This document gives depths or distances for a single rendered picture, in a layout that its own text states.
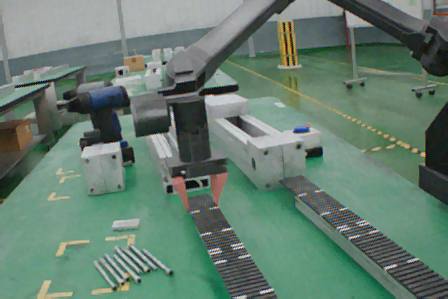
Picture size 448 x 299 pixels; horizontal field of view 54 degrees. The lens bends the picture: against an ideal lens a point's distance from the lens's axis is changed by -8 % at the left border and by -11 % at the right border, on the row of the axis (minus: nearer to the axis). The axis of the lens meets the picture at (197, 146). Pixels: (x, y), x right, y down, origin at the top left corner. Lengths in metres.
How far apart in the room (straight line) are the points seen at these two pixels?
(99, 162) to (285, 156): 0.42
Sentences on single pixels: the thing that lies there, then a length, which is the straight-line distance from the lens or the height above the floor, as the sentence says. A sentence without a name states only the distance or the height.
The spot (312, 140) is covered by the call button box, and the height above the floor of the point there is 0.82.
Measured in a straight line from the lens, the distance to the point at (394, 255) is 0.65.
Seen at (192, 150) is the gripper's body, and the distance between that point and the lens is 0.81.
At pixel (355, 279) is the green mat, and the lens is 0.66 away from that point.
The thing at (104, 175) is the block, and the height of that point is 0.82.
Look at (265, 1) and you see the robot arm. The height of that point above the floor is 1.17.
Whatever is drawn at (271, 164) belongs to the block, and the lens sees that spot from 0.98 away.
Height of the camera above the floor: 1.12
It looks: 14 degrees down
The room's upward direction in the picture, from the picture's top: 7 degrees counter-clockwise
